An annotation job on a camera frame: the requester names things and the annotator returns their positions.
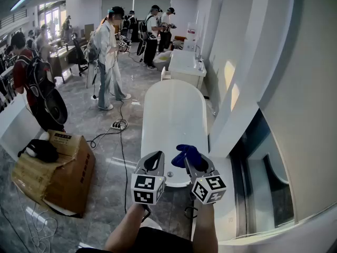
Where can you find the dark glass window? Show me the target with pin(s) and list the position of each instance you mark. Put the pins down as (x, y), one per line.
(263, 188)

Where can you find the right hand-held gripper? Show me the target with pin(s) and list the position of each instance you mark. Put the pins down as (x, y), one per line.
(208, 188)

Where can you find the chrome faucet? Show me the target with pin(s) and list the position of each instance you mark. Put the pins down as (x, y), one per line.
(198, 53)

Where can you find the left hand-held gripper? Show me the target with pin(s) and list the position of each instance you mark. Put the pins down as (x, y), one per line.
(143, 188)

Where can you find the black office chair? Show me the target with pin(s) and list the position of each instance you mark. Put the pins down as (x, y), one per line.
(77, 54)

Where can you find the white ceramic basin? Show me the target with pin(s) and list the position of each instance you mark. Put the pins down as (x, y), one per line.
(162, 59)

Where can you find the white bathtub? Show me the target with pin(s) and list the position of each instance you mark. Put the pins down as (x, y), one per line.
(173, 109)

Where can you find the black and white bag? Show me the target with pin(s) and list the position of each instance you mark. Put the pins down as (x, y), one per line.
(42, 149)

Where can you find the white low counter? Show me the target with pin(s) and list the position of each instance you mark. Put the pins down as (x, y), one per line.
(15, 125)

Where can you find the black backpack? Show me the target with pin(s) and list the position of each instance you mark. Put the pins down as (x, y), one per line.
(39, 75)

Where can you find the person's right forearm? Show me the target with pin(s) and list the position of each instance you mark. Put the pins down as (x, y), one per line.
(205, 228)

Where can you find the ceiling light strip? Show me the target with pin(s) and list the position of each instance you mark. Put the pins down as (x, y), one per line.
(22, 0)

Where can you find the black shirt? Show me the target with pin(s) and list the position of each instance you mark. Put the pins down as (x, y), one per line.
(158, 241)

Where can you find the clear water bottle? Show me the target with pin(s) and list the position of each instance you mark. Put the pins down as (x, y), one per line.
(190, 34)

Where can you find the brown wooden desk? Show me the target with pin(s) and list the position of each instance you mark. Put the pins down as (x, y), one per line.
(60, 59)

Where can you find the person's left forearm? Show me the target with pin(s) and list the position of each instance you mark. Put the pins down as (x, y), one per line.
(123, 231)

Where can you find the chrome bathtub drain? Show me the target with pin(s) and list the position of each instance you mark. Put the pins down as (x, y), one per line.
(170, 174)

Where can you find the white vanity cabinet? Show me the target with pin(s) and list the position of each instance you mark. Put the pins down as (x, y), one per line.
(184, 67)

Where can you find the white power strip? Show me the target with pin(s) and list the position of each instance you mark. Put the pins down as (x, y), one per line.
(118, 125)

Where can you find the blue cloth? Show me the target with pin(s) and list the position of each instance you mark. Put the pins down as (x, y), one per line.
(184, 154)

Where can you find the round black case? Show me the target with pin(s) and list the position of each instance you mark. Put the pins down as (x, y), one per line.
(56, 108)

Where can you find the brown cardboard box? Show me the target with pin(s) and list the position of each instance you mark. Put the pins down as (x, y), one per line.
(71, 180)

